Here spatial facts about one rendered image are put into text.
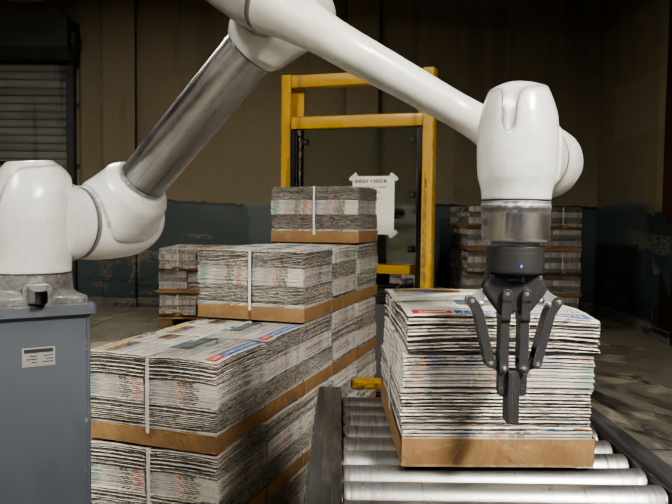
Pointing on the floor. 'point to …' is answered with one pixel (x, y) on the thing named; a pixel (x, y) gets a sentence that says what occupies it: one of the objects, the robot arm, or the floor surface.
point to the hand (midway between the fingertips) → (510, 395)
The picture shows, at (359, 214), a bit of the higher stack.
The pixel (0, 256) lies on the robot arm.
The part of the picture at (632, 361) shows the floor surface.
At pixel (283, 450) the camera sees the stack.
